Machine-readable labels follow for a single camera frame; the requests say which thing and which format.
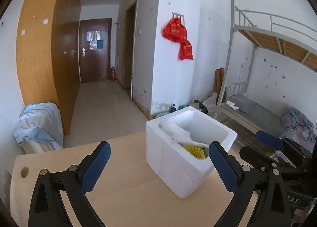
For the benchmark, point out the light blue cloth bundle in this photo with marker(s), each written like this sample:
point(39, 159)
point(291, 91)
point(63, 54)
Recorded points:
point(37, 122)

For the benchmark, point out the printed quilt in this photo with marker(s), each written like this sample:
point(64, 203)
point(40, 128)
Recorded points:
point(299, 125)

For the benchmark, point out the dark bottle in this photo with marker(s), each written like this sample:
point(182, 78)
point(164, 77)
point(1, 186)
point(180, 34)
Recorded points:
point(173, 108)

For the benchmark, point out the white cloth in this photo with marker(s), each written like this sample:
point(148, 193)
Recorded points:
point(232, 105)

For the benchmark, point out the red fabric bag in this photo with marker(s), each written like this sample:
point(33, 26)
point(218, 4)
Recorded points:
point(186, 51)
point(174, 29)

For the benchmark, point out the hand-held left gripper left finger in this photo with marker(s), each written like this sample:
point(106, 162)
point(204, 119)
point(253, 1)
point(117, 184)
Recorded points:
point(96, 167)

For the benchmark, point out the teal basin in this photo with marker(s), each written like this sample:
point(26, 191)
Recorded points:
point(163, 115)

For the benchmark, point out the red fire extinguisher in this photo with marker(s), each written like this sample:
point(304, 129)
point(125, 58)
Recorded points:
point(113, 74)

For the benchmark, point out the dark brown door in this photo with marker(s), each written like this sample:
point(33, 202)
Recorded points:
point(95, 68)

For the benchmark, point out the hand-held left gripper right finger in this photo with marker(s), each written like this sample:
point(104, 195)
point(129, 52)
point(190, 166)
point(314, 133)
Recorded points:
point(223, 170)

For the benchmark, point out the yellow foam net sleeve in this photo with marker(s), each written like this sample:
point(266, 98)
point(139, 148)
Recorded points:
point(195, 153)

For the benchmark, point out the silver sheet on door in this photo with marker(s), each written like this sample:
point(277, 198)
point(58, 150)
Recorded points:
point(93, 35)

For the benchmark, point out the grey mattress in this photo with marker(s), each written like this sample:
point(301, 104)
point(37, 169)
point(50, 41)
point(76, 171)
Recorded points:
point(257, 115)

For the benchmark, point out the leaning wooden boards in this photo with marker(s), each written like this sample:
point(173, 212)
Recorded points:
point(219, 83)

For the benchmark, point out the metal wall hook rail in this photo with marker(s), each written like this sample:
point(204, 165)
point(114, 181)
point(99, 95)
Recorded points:
point(178, 15)

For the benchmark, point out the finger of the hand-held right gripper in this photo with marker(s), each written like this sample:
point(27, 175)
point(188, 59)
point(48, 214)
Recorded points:
point(268, 140)
point(257, 157)

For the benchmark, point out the white foam box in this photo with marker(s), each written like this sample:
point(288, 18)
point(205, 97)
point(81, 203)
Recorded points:
point(173, 167)

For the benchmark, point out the brown side doorway frame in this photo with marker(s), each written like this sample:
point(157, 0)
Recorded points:
point(130, 51)

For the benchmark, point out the wooden wardrobe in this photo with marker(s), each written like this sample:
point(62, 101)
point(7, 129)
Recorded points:
point(44, 55)

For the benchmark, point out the white metal bunk bed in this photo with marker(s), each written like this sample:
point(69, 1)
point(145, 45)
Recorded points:
point(272, 38)

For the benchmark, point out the blue sheet on door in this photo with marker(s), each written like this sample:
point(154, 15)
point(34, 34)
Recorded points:
point(100, 44)

